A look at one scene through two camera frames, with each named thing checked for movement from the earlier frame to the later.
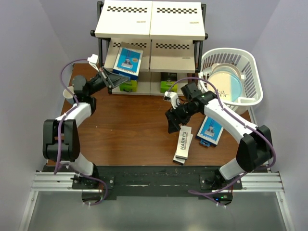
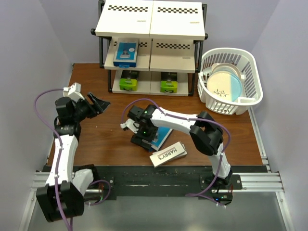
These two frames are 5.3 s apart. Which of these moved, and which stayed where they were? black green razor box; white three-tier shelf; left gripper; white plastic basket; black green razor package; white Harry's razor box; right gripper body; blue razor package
Moved: white Harry's razor box; blue razor package; left gripper; right gripper body
Stayed: white plastic basket; white three-tier shelf; black green razor package; black green razor box
